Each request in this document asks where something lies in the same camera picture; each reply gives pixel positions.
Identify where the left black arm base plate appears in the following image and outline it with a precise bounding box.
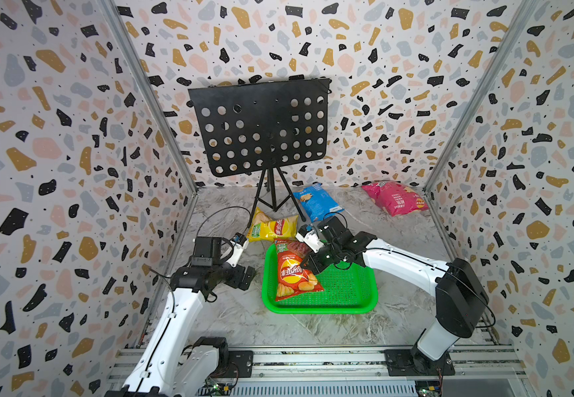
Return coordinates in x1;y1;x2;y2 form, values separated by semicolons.
183;349;255;380

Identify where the blue potato chips bag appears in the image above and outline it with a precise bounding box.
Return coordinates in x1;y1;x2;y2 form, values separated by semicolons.
293;183;344;222

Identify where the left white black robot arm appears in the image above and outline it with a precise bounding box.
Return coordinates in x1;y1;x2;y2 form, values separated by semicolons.
106;233;255;396

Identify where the green plastic basket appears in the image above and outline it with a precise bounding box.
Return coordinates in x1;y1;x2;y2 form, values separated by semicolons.
261;244;378;314

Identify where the right green circuit board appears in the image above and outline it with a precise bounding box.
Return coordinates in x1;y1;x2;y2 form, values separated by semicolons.
415;380;442;397

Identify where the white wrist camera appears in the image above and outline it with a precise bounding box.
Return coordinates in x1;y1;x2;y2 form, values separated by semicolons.
224;233;249;267
296;224;325;253

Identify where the aluminium mounting rail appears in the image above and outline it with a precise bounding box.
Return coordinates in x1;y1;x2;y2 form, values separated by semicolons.
107;345;536;396

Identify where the left green circuit board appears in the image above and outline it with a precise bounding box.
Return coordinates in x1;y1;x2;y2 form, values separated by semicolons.
202;378;236;396

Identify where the pink potato chips bag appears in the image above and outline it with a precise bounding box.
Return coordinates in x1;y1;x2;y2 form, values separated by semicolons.
362;181;428;217

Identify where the black perforated music stand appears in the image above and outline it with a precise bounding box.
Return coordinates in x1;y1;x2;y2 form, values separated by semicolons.
189;78;331;211

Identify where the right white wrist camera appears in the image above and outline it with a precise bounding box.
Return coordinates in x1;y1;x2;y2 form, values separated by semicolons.
296;224;325;253

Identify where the red potato chips bag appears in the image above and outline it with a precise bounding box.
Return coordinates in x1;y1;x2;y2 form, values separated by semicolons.
275;239;324;302

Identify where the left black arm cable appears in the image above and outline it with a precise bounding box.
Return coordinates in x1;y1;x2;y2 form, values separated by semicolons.
194;205;253;239

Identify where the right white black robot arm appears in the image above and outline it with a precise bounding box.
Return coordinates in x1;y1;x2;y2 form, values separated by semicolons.
297;214;490;374

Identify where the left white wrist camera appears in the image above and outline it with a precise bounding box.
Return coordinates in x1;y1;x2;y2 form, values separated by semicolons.
224;233;249;267

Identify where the green circuit board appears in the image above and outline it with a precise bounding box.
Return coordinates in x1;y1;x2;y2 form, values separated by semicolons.
415;380;442;397
202;378;236;396

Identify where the yellow potato chips bag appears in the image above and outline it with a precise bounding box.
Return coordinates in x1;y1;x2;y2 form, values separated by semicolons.
246;208;298;243

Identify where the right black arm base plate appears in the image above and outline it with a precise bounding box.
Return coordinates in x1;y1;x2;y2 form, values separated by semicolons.
384;348;456;376

